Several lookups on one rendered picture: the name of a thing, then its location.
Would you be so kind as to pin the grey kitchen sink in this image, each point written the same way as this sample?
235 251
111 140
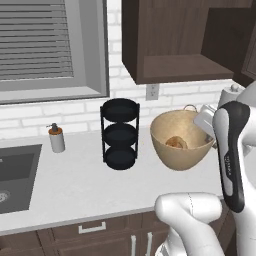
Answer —
16 176

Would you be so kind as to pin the white wall outlet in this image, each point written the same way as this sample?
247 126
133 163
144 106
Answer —
152 91

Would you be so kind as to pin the white paper towel roll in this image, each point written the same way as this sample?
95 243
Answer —
228 97

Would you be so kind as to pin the black three-tier stand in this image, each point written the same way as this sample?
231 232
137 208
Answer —
120 133

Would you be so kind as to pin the white soap dispenser brown top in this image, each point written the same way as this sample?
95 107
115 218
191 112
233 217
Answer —
57 140

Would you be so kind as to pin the dark wood sink cabinet panel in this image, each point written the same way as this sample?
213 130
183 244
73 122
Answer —
20 245

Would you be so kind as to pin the brown bread loaf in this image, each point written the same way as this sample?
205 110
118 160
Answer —
176 142

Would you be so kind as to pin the grey window blinds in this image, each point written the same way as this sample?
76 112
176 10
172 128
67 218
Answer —
33 36

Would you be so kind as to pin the dark wood base cabinet door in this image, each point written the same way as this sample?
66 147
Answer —
159 241
93 248

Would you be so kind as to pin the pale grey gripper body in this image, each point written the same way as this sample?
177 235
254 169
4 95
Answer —
205 119

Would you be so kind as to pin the tan round basket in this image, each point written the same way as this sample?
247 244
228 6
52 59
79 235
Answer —
176 156

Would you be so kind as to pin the dark wood drawer front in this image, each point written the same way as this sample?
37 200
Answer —
149 220
66 230

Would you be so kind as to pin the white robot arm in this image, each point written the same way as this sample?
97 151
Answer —
240 140

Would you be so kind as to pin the dark wood wall cabinet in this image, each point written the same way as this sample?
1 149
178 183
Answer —
166 33

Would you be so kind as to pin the grey framed window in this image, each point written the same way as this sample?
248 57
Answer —
90 46

